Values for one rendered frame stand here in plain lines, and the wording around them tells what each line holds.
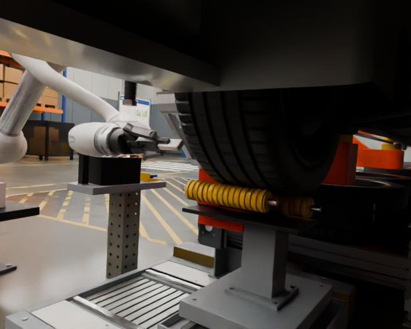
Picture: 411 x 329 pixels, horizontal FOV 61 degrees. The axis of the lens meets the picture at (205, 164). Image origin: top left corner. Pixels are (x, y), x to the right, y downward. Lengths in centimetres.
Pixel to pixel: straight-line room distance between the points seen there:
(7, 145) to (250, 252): 127
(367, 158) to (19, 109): 268
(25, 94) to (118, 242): 75
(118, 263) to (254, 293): 79
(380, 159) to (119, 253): 239
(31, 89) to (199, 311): 116
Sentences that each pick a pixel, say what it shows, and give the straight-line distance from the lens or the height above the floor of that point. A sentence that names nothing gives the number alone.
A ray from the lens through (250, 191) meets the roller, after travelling 88.
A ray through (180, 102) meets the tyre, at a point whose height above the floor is 73.
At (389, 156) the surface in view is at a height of 62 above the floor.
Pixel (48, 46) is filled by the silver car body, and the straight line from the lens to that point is 43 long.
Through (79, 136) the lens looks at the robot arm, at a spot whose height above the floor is 64.
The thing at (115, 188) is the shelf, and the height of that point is 44.
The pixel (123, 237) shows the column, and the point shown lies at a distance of 161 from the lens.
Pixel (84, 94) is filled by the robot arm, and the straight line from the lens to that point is 132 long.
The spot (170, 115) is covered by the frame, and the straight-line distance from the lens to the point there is 90.
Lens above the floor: 65
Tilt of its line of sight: 3 degrees down
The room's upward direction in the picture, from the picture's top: 3 degrees clockwise
